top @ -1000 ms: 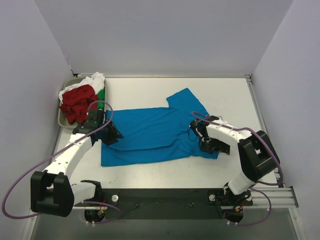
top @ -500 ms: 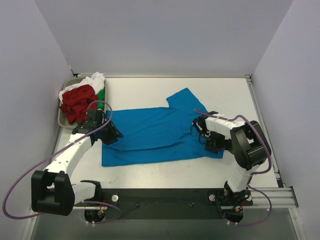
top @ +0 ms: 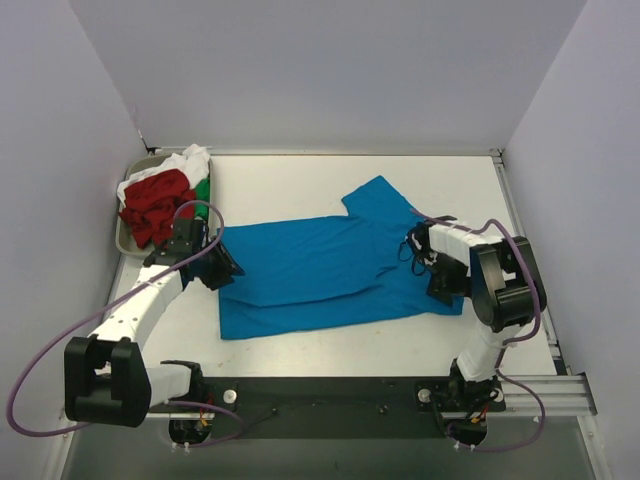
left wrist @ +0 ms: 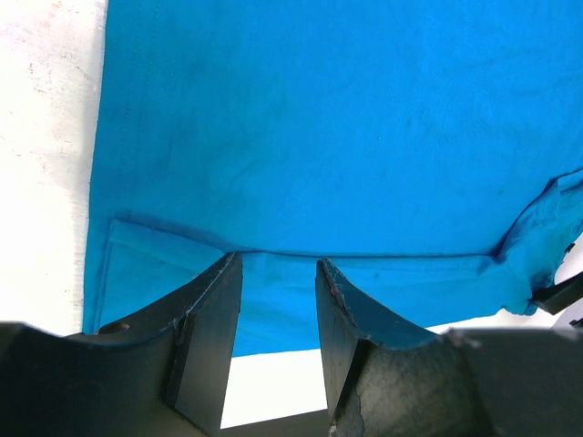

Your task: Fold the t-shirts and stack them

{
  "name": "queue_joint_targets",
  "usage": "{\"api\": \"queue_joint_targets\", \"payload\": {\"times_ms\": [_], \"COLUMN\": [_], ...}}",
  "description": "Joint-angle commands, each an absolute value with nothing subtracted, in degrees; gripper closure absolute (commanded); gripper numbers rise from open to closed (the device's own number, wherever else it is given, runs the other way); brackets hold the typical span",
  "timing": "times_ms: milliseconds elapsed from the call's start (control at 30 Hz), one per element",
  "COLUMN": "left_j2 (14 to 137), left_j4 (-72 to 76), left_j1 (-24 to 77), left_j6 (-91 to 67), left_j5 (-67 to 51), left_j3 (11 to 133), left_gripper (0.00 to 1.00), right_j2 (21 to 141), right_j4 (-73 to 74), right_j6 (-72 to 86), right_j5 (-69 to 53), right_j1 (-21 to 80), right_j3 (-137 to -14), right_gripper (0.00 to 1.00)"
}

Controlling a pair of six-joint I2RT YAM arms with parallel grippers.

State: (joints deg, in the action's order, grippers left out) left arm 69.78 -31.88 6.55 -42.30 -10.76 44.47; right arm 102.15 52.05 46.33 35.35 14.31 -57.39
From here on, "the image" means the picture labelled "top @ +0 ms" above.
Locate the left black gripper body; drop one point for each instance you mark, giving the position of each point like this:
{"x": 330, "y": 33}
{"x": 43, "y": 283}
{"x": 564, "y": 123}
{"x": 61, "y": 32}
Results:
{"x": 220, "y": 267}

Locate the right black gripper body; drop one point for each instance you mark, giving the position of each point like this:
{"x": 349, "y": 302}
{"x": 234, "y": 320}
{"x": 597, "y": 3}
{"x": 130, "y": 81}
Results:
{"x": 445, "y": 280}

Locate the blue t shirt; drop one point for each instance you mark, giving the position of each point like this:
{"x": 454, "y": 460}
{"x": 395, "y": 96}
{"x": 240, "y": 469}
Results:
{"x": 327, "y": 272}

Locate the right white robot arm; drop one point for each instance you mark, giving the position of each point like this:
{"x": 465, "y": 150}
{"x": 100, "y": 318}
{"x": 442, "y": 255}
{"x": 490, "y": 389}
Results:
{"x": 499, "y": 274}

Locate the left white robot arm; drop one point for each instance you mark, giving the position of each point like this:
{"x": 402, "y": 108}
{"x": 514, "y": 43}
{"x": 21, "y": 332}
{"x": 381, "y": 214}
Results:
{"x": 106, "y": 380}

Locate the green t shirt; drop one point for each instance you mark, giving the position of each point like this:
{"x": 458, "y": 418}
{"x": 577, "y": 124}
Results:
{"x": 202, "y": 192}

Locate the red t shirt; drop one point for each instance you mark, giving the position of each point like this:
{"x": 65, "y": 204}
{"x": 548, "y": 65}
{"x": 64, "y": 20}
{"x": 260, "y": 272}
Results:
{"x": 150, "y": 205}

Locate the white t shirt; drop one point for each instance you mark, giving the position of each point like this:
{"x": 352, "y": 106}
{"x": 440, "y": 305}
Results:
{"x": 193, "y": 163}

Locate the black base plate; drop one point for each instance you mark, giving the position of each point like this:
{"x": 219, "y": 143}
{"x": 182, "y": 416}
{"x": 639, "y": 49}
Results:
{"x": 325, "y": 426}

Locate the aluminium front rail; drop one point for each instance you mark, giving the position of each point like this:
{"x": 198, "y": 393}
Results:
{"x": 550, "y": 400}

